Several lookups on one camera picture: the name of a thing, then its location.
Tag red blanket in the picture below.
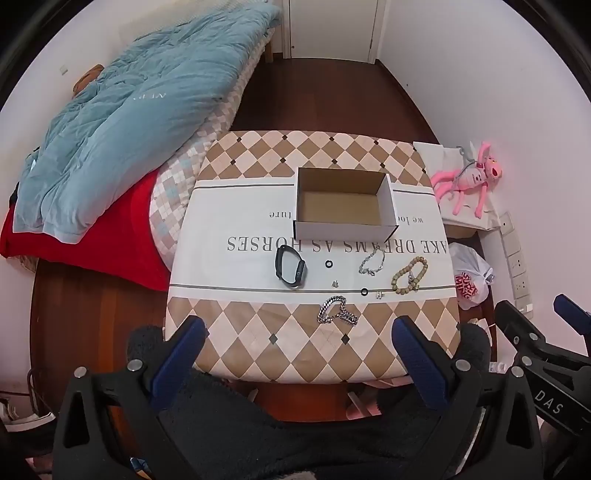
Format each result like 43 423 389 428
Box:
0 173 174 292

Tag black smart band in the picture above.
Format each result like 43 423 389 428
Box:
275 244 308 289

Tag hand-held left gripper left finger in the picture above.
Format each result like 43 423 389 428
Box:
53 315 207 480

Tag thin silver charm bracelet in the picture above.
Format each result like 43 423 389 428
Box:
359 249 387 277

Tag white paper bag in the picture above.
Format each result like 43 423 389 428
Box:
412 140 502 232

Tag light blue quilt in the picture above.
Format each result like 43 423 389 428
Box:
13 0 283 244

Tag wooden bead bracelet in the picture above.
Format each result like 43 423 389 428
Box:
391 257 429 293

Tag white wall socket row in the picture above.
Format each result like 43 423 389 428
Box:
499 211 534 319

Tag white cardboard box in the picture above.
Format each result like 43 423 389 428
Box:
292 167 400 241

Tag white door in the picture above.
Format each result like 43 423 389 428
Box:
288 0 380 64

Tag checked bed sheet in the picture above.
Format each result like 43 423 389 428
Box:
148 44 269 274

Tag thick silver chain bracelet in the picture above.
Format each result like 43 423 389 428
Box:
317 296 360 328

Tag pink plush toy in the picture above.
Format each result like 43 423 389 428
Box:
431 141 504 219

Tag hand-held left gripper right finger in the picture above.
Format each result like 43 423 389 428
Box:
392 315 544 480

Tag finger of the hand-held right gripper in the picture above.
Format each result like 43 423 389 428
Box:
553 293 591 329
494 300 591 371

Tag white plastic bag red print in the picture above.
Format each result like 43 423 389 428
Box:
448 242 495 311

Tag dark floor cables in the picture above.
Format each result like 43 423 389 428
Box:
25 368 49 418

